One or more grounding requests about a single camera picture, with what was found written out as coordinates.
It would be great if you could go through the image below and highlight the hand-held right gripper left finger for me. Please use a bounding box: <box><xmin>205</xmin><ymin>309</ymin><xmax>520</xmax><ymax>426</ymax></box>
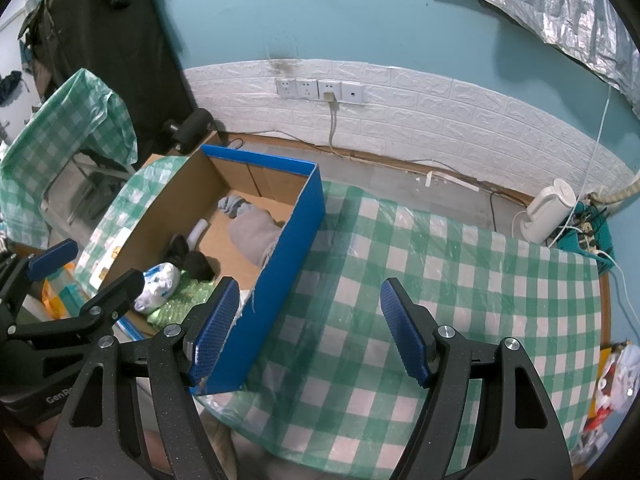
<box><xmin>44</xmin><ymin>276</ymin><xmax>241</xmax><ymax>480</ymax></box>

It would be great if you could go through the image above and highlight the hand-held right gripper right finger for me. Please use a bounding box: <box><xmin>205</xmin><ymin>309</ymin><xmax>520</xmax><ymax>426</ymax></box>
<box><xmin>380</xmin><ymin>277</ymin><xmax>573</xmax><ymax>480</ymax></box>

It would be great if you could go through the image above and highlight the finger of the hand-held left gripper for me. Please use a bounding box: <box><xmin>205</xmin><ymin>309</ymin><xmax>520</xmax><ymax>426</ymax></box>
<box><xmin>7</xmin><ymin>268</ymin><xmax>146</xmax><ymax>347</ymax></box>
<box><xmin>0</xmin><ymin>239</ymin><xmax>79</xmax><ymax>306</ymax></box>

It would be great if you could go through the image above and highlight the green bubble wrap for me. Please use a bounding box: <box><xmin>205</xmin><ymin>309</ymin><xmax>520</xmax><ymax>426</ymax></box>
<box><xmin>147</xmin><ymin>270</ymin><xmax>221</xmax><ymax>331</ymax></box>

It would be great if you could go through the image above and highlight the white blue cloth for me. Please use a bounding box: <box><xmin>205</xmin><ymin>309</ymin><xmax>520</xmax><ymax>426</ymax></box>
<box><xmin>132</xmin><ymin>262</ymin><xmax>182</xmax><ymax>313</ymax></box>

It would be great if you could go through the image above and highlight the black sock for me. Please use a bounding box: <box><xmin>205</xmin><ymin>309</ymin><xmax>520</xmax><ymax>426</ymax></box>
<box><xmin>167</xmin><ymin>234</ymin><xmax>216</xmax><ymax>281</ymax></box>

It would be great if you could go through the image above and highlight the blue-rimmed cardboard box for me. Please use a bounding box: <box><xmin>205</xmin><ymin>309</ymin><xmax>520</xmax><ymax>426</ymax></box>
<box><xmin>75</xmin><ymin>145</ymin><xmax>326</xmax><ymax>396</ymax></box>

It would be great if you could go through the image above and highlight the white soft tube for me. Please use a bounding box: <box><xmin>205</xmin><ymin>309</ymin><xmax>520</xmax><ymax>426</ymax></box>
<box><xmin>187</xmin><ymin>217</ymin><xmax>211</xmax><ymax>251</ymax></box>

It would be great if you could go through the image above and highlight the grey-brown cloth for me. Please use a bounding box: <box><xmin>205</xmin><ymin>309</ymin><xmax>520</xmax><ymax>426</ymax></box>
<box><xmin>228</xmin><ymin>208</ymin><xmax>288</xmax><ymax>266</ymax></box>

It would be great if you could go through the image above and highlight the small grey sock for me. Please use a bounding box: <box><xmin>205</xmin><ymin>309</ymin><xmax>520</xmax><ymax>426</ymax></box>
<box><xmin>217</xmin><ymin>196</ymin><xmax>253</xmax><ymax>218</ymax></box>

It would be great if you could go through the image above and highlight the orange tissue packet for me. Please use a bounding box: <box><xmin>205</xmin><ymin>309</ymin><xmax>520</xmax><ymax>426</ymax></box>
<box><xmin>42</xmin><ymin>265</ymin><xmax>83</xmax><ymax>318</ymax></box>

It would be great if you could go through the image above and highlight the green checkered tablecloth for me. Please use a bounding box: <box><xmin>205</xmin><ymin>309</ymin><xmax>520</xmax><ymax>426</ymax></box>
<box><xmin>80</xmin><ymin>155</ymin><xmax>613</xmax><ymax>476</ymax></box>

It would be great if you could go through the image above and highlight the black dumbbell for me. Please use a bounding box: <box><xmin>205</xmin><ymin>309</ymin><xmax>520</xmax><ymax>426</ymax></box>
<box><xmin>164</xmin><ymin>108</ymin><xmax>212</xmax><ymax>155</ymax></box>

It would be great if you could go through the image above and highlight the white electric kettle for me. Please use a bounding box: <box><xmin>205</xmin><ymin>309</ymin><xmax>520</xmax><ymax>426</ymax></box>
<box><xmin>515</xmin><ymin>178</ymin><xmax>576</xmax><ymax>245</ymax></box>

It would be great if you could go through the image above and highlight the power strip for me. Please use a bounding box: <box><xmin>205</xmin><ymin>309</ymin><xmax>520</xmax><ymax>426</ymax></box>
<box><xmin>567</xmin><ymin>220</ymin><xmax>601</xmax><ymax>256</ymax></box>

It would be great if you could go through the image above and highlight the red white snack bag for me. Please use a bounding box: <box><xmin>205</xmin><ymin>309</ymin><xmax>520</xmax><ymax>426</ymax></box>
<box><xmin>582</xmin><ymin>342</ymin><xmax>640</xmax><ymax>436</ymax></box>

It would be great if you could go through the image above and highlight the teal plastic basket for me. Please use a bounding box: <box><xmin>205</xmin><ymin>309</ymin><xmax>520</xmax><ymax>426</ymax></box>
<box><xmin>555</xmin><ymin>202</ymin><xmax>615</xmax><ymax>273</ymax></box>

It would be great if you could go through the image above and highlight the black hanging coat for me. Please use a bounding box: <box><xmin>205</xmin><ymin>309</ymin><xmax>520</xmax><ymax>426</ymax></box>
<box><xmin>20</xmin><ymin>0</ymin><xmax>198</xmax><ymax>126</ymax></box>

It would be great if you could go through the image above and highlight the beige wrapped pipe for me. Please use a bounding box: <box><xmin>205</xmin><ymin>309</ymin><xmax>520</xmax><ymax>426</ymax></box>
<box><xmin>585</xmin><ymin>170</ymin><xmax>640</xmax><ymax>206</ymax></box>

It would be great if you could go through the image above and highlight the silver tarp curtain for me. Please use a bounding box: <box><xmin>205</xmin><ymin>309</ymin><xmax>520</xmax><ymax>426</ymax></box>
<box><xmin>477</xmin><ymin>0</ymin><xmax>640</xmax><ymax>111</ymax></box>

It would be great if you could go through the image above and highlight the metal chair frame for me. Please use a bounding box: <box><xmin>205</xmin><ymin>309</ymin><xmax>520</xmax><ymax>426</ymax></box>
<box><xmin>45</xmin><ymin>152</ymin><xmax>131</xmax><ymax>226</ymax></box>

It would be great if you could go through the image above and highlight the black floor cable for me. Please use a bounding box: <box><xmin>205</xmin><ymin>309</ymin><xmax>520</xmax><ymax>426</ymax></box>
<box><xmin>487</xmin><ymin>190</ymin><xmax>531</xmax><ymax>233</ymax></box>

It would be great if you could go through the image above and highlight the grey plug with cable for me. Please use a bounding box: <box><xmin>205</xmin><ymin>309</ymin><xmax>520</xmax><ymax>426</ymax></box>
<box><xmin>324</xmin><ymin>92</ymin><xmax>346</xmax><ymax>153</ymax></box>

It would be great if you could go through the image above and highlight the white charging cable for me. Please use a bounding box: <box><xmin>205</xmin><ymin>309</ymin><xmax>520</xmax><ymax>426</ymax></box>
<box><xmin>547</xmin><ymin>225</ymin><xmax>633</xmax><ymax>311</ymax></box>

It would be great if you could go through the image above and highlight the white hanging cord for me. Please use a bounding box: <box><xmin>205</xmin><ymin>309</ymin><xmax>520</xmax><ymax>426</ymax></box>
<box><xmin>580</xmin><ymin>85</ymin><xmax>612</xmax><ymax>196</ymax></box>

